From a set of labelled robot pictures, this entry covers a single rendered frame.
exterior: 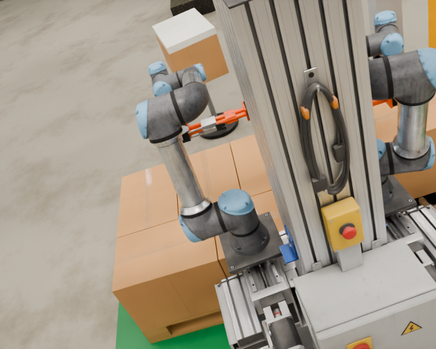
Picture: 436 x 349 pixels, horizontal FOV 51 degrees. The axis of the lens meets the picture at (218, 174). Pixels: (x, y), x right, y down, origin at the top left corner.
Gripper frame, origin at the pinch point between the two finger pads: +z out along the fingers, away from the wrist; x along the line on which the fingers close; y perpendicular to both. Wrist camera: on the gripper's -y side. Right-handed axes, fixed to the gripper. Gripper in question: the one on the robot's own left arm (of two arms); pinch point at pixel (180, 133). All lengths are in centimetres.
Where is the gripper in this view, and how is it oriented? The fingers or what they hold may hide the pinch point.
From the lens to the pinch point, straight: 211.6
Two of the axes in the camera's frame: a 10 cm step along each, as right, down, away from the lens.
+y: 9.5, -3.1, -1.0
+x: -1.2, -6.1, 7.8
